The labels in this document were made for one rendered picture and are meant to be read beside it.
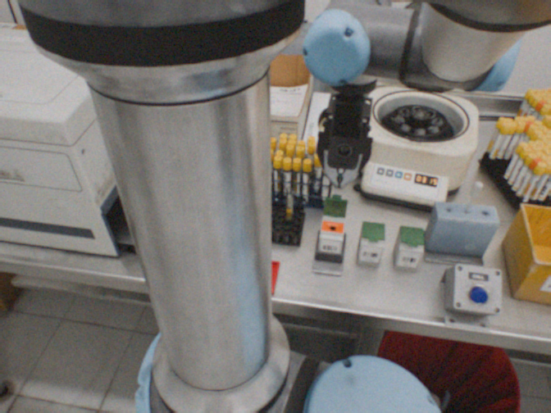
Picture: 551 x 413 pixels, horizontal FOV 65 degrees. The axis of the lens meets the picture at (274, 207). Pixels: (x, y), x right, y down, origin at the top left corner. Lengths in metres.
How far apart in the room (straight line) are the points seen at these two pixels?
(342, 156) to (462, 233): 0.28
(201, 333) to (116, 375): 1.46
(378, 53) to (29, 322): 1.74
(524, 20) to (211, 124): 0.13
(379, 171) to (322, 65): 0.45
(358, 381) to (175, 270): 0.20
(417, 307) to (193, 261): 0.58
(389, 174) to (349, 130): 0.29
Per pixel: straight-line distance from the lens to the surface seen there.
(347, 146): 0.64
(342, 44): 0.49
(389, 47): 0.51
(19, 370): 1.90
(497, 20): 0.20
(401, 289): 0.79
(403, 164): 0.92
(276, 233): 0.82
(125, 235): 0.83
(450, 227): 0.80
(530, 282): 0.81
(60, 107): 0.70
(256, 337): 0.32
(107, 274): 0.84
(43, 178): 0.77
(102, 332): 1.85
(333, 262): 0.78
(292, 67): 1.15
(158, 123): 0.19
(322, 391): 0.38
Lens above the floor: 1.50
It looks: 44 degrees down
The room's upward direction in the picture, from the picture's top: 1 degrees counter-clockwise
